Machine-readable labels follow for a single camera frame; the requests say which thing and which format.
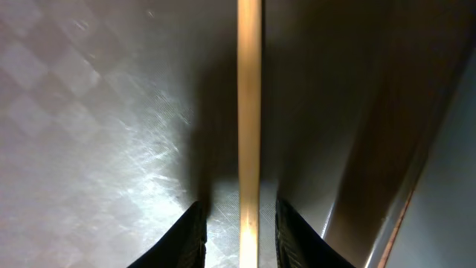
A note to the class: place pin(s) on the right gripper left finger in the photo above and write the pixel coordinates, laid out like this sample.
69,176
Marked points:
182,246

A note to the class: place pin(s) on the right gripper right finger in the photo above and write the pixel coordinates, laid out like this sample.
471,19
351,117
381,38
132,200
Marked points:
298,245

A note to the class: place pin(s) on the wooden chopstick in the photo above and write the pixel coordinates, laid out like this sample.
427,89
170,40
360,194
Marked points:
249,82

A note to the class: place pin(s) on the brown serving tray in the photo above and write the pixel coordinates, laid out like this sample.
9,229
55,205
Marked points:
117,115

